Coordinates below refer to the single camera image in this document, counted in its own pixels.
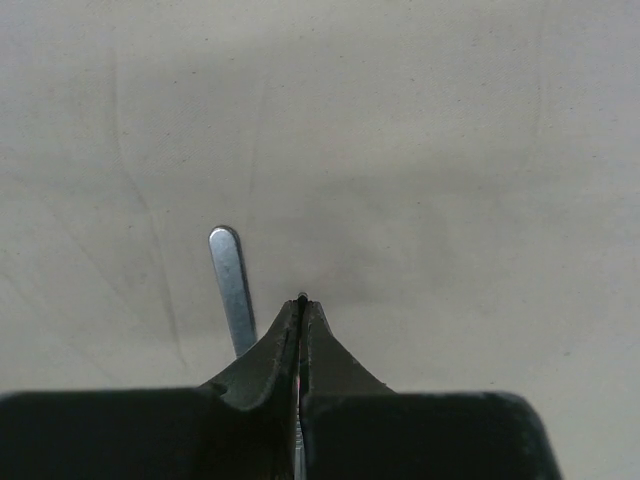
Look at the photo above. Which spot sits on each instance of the steel tweezers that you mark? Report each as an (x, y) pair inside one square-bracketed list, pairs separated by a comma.
[(229, 265)]

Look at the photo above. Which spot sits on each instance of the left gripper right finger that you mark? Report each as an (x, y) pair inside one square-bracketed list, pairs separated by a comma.
[(355, 427)]

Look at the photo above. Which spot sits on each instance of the beige cloth wrap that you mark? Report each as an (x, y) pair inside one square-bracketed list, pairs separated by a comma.
[(456, 182)]

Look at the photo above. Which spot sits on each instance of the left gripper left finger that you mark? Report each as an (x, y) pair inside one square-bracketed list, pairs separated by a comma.
[(240, 424)]

